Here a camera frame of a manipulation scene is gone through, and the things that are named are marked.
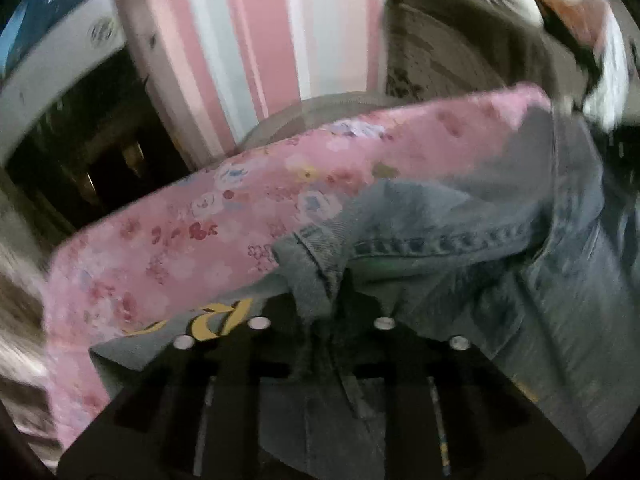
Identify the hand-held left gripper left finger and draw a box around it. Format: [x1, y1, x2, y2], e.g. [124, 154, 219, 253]
[56, 305, 321, 480]

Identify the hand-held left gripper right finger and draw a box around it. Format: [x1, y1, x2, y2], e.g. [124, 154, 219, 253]
[330, 280, 587, 480]

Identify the pink floral bed sheet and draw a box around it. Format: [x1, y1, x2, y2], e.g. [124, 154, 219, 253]
[42, 82, 553, 453]

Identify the dark cabinet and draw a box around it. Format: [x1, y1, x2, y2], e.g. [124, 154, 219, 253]
[5, 52, 193, 241]

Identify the patterned lace cover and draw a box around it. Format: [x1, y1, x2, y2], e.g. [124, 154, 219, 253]
[386, 5, 506, 103]

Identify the grey fuzzy blanket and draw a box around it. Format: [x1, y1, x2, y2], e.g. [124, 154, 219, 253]
[382, 0, 566, 106]

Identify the black cloth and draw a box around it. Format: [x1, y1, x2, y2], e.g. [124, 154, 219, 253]
[540, 7, 603, 98]

